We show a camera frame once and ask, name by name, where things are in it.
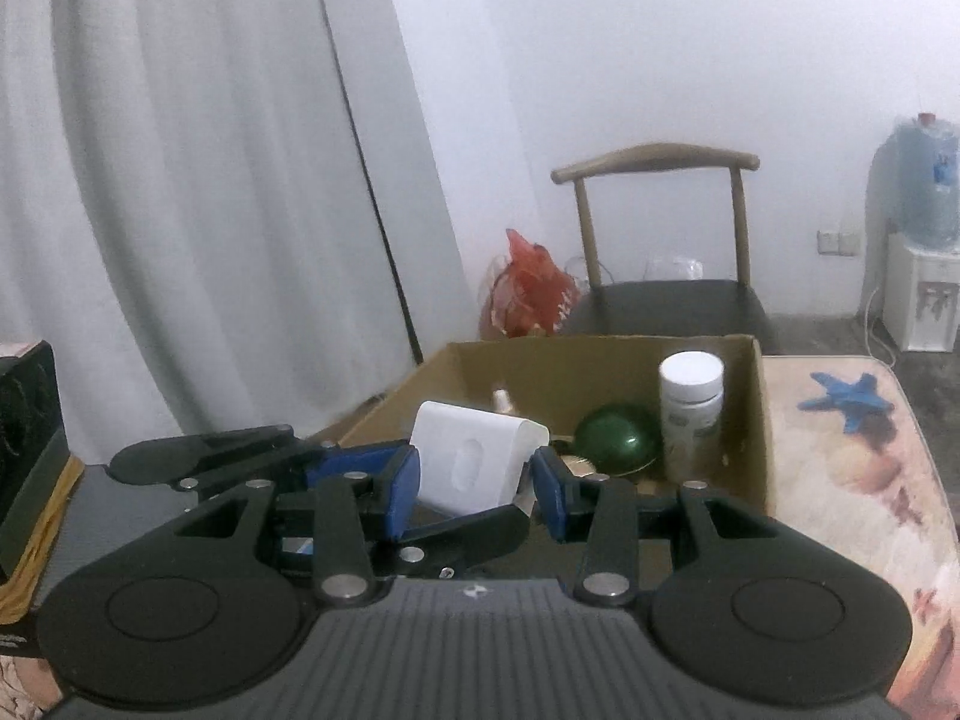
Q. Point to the green round jar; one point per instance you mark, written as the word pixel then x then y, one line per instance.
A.
pixel 615 439

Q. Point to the white wall socket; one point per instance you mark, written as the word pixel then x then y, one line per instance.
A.
pixel 838 241

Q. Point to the red plastic bag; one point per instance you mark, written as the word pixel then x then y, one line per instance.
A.
pixel 532 285

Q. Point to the white pill bottle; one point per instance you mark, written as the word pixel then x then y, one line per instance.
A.
pixel 690 390

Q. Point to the white charger block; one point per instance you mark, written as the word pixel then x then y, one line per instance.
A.
pixel 450 435

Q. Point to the blue water jug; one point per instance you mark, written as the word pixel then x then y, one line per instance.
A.
pixel 926 180

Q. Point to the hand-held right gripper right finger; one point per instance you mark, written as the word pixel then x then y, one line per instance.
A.
pixel 550 495

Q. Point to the ocean print table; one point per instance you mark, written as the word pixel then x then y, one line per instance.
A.
pixel 840 480

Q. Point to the brown cardboard box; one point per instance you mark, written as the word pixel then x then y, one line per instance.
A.
pixel 570 375

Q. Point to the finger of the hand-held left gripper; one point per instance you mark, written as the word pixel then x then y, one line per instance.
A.
pixel 352 461
pixel 465 532

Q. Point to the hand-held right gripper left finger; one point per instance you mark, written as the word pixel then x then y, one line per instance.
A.
pixel 401 495

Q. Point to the green dropper bottle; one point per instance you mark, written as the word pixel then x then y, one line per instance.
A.
pixel 502 399

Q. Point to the wooden chair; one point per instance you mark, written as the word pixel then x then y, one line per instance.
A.
pixel 660 307

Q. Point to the white curtain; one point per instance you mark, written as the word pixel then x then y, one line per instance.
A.
pixel 187 202

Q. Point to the gold lid jar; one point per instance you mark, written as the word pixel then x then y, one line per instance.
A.
pixel 585 467

